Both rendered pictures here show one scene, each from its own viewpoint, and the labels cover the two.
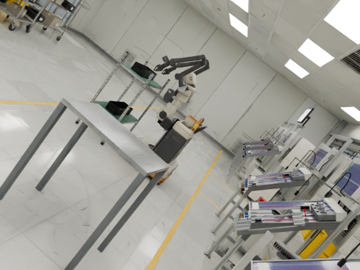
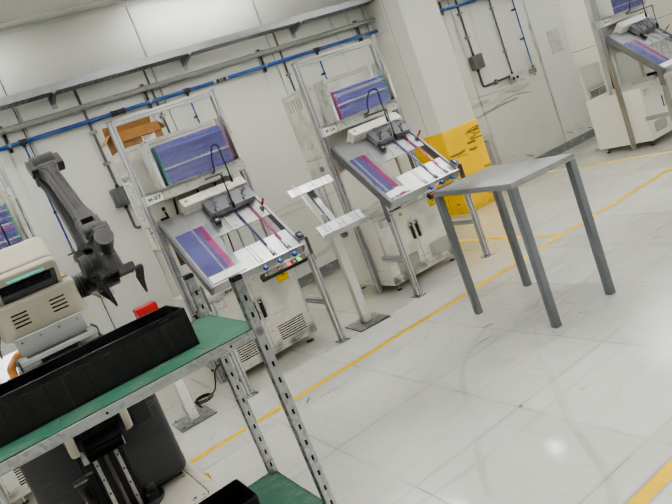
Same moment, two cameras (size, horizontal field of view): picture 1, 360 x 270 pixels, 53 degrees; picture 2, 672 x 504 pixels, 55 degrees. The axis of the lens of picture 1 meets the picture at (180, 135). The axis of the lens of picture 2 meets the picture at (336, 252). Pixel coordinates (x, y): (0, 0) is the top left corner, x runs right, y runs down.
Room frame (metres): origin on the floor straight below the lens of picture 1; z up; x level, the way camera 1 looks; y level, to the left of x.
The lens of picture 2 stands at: (5.07, 2.71, 1.38)
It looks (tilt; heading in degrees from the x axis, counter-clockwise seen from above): 10 degrees down; 236
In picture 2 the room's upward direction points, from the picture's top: 21 degrees counter-clockwise
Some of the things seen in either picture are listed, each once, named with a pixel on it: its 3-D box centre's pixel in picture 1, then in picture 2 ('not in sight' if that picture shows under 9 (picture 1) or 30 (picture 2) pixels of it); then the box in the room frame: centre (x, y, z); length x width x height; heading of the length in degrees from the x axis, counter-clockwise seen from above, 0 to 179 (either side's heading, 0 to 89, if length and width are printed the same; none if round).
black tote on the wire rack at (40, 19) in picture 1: (34, 14); not in sight; (7.42, 3.96, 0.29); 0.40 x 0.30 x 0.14; 174
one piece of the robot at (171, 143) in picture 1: (175, 137); (92, 436); (4.65, 0.02, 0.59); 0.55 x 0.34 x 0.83; 175
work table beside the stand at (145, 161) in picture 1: (84, 180); (520, 240); (2.24, 0.31, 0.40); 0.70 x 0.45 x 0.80; 78
